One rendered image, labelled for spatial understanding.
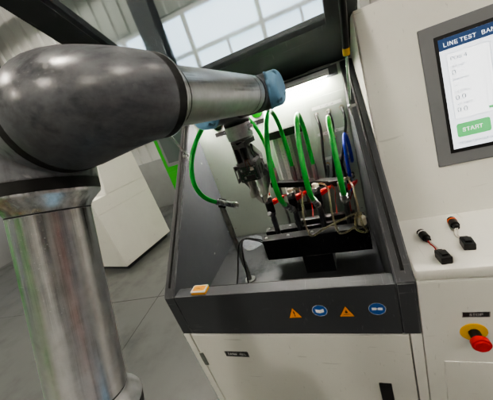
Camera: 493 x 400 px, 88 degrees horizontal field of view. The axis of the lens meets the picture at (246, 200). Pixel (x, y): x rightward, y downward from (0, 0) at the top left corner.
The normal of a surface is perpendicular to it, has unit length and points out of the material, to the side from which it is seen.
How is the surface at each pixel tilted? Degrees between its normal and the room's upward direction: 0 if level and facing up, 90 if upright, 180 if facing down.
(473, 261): 0
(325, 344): 90
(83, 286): 90
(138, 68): 68
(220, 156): 90
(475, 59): 76
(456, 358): 90
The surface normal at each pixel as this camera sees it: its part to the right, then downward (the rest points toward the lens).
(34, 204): 0.43, 0.68
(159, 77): 0.72, -0.21
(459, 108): -0.32, 0.19
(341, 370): -0.26, 0.41
